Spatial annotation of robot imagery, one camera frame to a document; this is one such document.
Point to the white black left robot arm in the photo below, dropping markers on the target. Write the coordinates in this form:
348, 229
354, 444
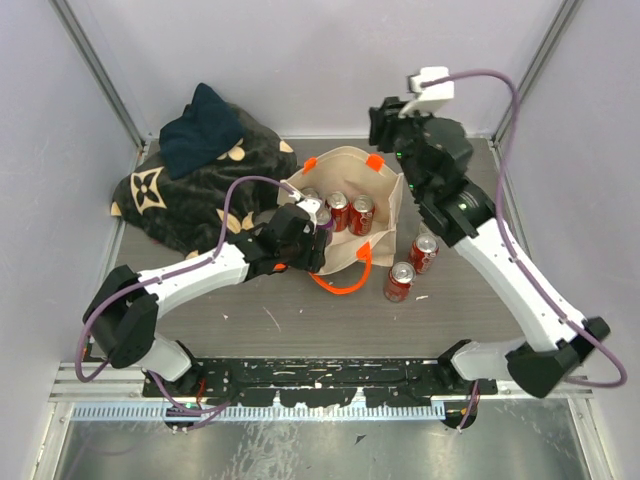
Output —
123, 316

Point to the aluminium cable duct rail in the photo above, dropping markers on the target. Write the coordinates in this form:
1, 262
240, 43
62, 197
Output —
159, 410

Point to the aluminium frame post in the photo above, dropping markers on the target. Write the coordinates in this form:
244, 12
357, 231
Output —
81, 40
547, 46

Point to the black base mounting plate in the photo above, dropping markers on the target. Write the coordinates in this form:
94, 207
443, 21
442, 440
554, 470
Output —
317, 382

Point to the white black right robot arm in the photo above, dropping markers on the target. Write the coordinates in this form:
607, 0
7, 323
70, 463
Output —
557, 338

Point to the red cola can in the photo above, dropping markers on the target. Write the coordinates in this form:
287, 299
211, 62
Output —
338, 205
361, 213
423, 252
399, 281

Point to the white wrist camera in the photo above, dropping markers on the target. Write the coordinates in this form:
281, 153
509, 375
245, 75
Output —
427, 100
310, 205

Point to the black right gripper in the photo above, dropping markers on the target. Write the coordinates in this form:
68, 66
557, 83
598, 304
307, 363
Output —
384, 120

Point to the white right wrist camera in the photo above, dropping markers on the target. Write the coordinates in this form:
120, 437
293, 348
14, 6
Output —
427, 100

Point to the navy blue cloth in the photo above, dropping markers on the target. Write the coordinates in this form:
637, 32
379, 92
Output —
207, 129

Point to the dark floral plush blanket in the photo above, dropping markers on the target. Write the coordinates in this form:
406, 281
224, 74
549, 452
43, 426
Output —
186, 214

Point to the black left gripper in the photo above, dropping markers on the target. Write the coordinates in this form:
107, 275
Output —
314, 260

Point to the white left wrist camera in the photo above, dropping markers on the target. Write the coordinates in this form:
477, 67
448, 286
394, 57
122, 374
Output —
310, 205

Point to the right aluminium frame post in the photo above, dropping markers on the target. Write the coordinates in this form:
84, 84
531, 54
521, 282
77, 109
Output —
547, 46

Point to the left aluminium frame post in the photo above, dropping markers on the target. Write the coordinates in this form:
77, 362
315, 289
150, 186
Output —
81, 40

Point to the beige canvas tote bag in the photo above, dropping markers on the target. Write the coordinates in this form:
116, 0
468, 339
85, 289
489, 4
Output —
355, 172

